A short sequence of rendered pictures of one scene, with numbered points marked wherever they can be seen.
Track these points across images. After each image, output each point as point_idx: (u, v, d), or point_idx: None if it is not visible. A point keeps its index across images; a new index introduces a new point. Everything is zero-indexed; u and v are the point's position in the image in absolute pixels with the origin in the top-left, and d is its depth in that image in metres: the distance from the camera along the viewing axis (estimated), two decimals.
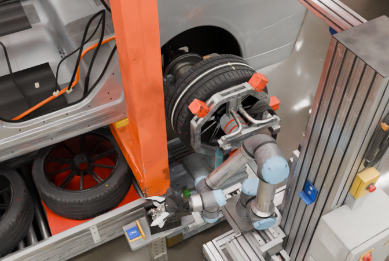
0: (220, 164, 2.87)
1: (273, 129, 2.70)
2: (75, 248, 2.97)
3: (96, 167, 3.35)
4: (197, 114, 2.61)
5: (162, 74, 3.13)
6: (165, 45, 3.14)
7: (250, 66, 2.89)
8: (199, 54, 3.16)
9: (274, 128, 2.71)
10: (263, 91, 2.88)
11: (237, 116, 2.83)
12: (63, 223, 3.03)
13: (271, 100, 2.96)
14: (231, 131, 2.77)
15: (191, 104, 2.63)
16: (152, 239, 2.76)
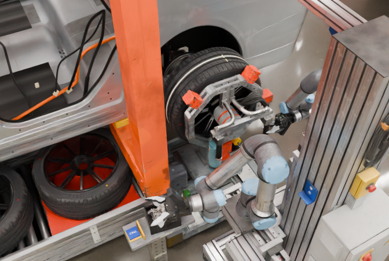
0: (214, 154, 2.92)
1: (265, 120, 2.75)
2: (75, 248, 2.97)
3: (96, 167, 3.35)
4: (190, 105, 2.66)
5: (162, 74, 3.13)
6: (165, 45, 3.14)
7: (243, 59, 2.94)
8: None
9: (265, 120, 2.76)
10: (256, 83, 2.93)
11: (230, 107, 2.88)
12: (63, 223, 3.03)
13: (264, 93, 3.01)
14: (224, 122, 2.82)
15: (185, 95, 2.68)
16: (152, 239, 2.76)
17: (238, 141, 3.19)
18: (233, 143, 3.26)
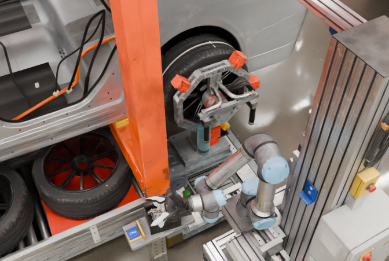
0: (202, 138, 3.02)
1: (252, 104, 2.85)
2: (75, 248, 2.97)
3: (96, 167, 3.35)
4: (178, 88, 2.76)
5: None
6: (165, 45, 3.14)
7: (230, 46, 3.03)
8: None
9: (252, 103, 2.85)
10: (243, 69, 3.02)
11: (218, 92, 2.97)
12: (63, 223, 3.03)
13: (252, 78, 3.10)
14: (212, 106, 2.92)
15: (173, 79, 2.78)
16: (152, 239, 2.76)
17: (226, 127, 3.29)
18: (222, 129, 3.36)
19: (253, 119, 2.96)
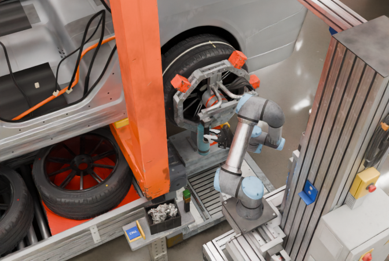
0: (202, 138, 3.02)
1: None
2: (75, 248, 2.97)
3: (96, 167, 3.35)
4: (178, 88, 2.76)
5: None
6: (165, 45, 3.14)
7: (230, 46, 3.03)
8: None
9: None
10: (243, 69, 3.02)
11: (218, 92, 2.97)
12: (63, 223, 3.03)
13: (252, 78, 3.10)
14: (212, 106, 2.92)
15: (173, 79, 2.78)
16: (152, 239, 2.76)
17: None
18: None
19: None
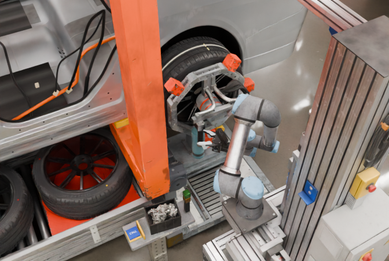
0: (197, 141, 3.00)
1: None
2: (75, 248, 2.97)
3: (96, 167, 3.35)
4: (172, 92, 2.74)
5: None
6: (165, 45, 3.14)
7: (225, 48, 3.01)
8: None
9: None
10: (237, 72, 3.00)
11: (212, 95, 2.95)
12: (63, 223, 3.03)
13: (246, 81, 3.08)
14: (205, 110, 2.90)
15: (167, 83, 2.76)
16: (152, 239, 2.76)
17: None
18: None
19: None
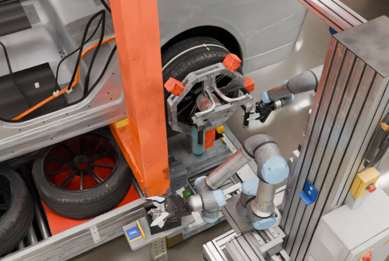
0: (197, 141, 3.00)
1: (246, 107, 2.83)
2: (75, 248, 2.97)
3: (96, 167, 3.35)
4: (172, 92, 2.74)
5: None
6: (165, 45, 3.14)
7: (225, 48, 3.01)
8: None
9: (246, 106, 2.83)
10: (237, 72, 3.00)
11: (212, 95, 2.95)
12: (63, 223, 3.03)
13: (246, 81, 3.08)
14: (205, 110, 2.90)
15: (167, 83, 2.76)
16: (152, 239, 2.76)
17: (221, 129, 3.27)
18: (217, 132, 3.34)
19: (247, 122, 2.94)
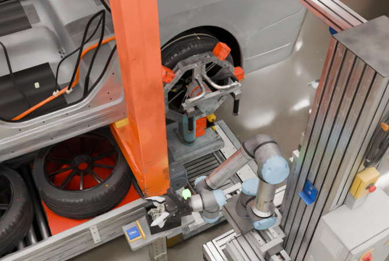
0: (187, 128, 3.07)
1: (235, 94, 2.91)
2: (75, 248, 2.97)
3: (96, 167, 3.35)
4: (162, 79, 2.81)
5: None
6: None
7: (215, 37, 3.09)
8: None
9: (235, 94, 2.91)
10: (227, 61, 3.08)
11: (202, 83, 3.03)
12: (63, 223, 3.03)
13: (236, 70, 3.16)
14: None
15: None
16: (152, 239, 2.76)
17: (212, 118, 3.35)
18: (208, 120, 3.41)
19: (237, 110, 3.02)
